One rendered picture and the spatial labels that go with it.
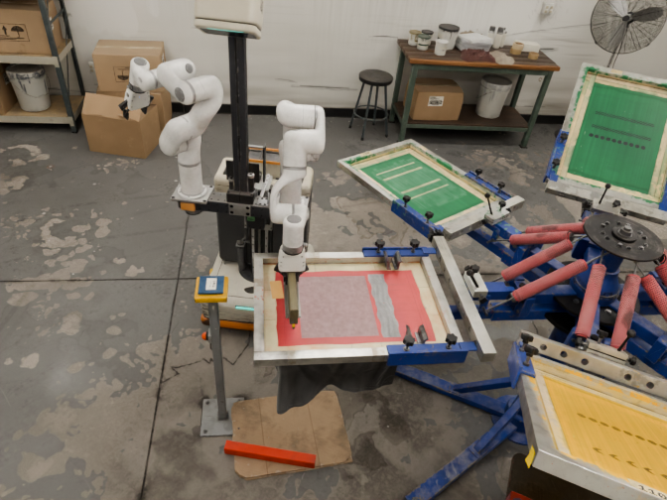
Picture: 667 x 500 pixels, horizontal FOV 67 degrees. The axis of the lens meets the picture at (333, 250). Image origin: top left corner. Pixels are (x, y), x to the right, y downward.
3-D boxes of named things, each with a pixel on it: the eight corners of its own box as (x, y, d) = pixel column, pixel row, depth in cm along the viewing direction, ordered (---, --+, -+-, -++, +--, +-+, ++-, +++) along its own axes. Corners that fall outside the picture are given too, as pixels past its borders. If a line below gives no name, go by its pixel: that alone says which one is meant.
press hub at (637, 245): (497, 454, 266) (608, 260, 181) (473, 391, 296) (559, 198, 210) (566, 449, 272) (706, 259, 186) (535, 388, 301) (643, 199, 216)
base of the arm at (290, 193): (279, 189, 235) (280, 161, 225) (306, 192, 235) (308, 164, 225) (273, 209, 223) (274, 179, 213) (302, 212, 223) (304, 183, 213)
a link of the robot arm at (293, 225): (283, 198, 185) (309, 199, 186) (282, 222, 191) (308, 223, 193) (283, 224, 173) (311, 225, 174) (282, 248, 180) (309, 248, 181)
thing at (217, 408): (200, 437, 259) (181, 306, 198) (202, 400, 276) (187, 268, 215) (243, 435, 262) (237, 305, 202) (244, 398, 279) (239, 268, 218)
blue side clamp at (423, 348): (386, 366, 187) (389, 353, 183) (383, 355, 191) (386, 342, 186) (464, 362, 191) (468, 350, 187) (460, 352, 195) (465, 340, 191)
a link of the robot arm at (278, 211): (306, 165, 185) (304, 221, 190) (270, 164, 183) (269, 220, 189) (307, 168, 176) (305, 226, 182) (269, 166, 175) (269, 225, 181)
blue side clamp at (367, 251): (362, 266, 229) (364, 254, 225) (360, 258, 233) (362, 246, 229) (426, 265, 234) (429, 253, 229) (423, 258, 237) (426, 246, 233)
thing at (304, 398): (281, 416, 214) (283, 351, 187) (280, 408, 216) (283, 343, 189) (387, 410, 220) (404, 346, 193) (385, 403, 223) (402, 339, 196)
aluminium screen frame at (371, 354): (253, 367, 180) (253, 360, 178) (253, 259, 224) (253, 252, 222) (465, 358, 192) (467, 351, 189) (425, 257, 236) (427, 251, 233)
